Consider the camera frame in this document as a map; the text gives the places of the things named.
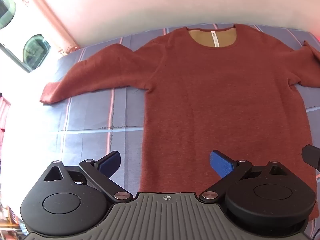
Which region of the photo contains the blue plaid bed sheet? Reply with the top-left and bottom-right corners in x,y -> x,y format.
0,23 -> 320,240

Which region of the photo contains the pink curtain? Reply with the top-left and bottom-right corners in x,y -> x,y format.
15,0 -> 80,55

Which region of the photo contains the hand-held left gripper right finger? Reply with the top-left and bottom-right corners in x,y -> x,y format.
199,150 -> 292,203

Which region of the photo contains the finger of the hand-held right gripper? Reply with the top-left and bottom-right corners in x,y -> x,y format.
302,144 -> 320,173

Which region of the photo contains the red striped cloth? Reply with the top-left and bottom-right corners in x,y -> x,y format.
0,92 -> 11,133

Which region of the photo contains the window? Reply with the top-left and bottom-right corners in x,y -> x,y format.
0,0 -> 52,73

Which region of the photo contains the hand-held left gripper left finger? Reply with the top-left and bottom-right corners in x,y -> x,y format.
44,151 -> 133,203

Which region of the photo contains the rust red sweater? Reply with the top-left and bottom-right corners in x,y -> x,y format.
39,24 -> 320,220

